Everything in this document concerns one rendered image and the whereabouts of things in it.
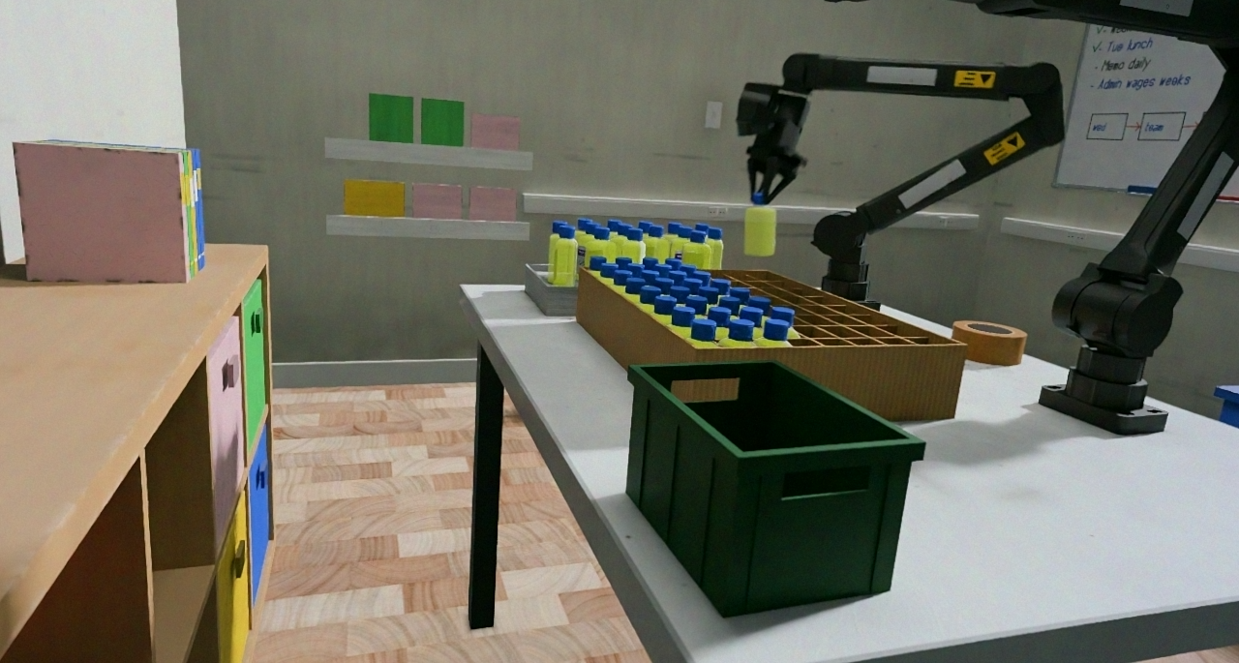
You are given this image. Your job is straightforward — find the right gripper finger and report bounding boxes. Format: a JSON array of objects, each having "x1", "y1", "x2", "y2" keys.
[
  {"x1": 748, "y1": 157, "x2": 768, "y2": 201},
  {"x1": 764, "y1": 157, "x2": 799, "y2": 204}
]

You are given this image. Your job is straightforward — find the brown roll of packing tape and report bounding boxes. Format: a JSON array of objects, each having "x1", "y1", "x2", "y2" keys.
[{"x1": 952, "y1": 320, "x2": 1027, "y2": 366}]

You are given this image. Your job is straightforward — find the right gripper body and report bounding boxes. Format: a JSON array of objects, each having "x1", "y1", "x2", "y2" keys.
[{"x1": 747, "y1": 128, "x2": 809, "y2": 172}]

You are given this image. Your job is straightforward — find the dark green plastic crate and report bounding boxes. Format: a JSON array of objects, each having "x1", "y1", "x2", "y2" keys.
[{"x1": 624, "y1": 359, "x2": 926, "y2": 618}]

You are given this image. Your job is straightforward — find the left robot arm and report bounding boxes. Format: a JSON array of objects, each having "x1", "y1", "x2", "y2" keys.
[{"x1": 952, "y1": 0, "x2": 1239, "y2": 429}]

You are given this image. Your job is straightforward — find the brown cardboard carton with grid dividers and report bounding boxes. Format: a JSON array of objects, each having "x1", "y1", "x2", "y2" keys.
[{"x1": 576, "y1": 266, "x2": 968, "y2": 423}]

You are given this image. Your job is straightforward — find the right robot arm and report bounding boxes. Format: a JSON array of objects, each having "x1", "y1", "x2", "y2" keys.
[{"x1": 737, "y1": 51, "x2": 1066, "y2": 311}]

